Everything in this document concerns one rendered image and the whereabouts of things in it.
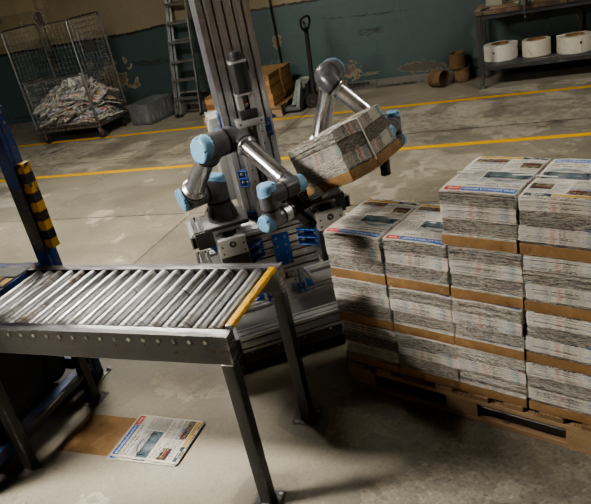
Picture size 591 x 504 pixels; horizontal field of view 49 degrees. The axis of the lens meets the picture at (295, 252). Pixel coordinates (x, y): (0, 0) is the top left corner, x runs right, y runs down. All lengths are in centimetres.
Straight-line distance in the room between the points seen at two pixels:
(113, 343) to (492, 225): 146
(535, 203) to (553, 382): 73
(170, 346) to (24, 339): 69
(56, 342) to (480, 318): 166
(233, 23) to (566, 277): 187
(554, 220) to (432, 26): 702
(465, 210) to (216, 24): 151
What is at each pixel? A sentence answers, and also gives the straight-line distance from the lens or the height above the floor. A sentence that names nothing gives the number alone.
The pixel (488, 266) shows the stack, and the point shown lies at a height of 76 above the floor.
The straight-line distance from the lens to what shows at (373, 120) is 282.
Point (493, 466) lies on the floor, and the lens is 275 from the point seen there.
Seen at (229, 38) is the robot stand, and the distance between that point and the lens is 323.
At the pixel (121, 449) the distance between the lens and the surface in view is 325.
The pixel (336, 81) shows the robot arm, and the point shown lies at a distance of 308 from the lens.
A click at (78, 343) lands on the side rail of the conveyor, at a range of 264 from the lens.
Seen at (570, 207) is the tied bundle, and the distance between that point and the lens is 227.
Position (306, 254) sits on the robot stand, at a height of 52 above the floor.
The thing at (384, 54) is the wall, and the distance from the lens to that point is 933.
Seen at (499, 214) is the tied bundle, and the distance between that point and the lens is 237.
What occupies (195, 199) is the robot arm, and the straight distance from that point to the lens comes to 304.
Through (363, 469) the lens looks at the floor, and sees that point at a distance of 278.
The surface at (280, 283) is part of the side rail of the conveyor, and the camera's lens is 265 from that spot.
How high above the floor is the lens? 194
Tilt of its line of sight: 25 degrees down
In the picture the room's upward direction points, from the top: 12 degrees counter-clockwise
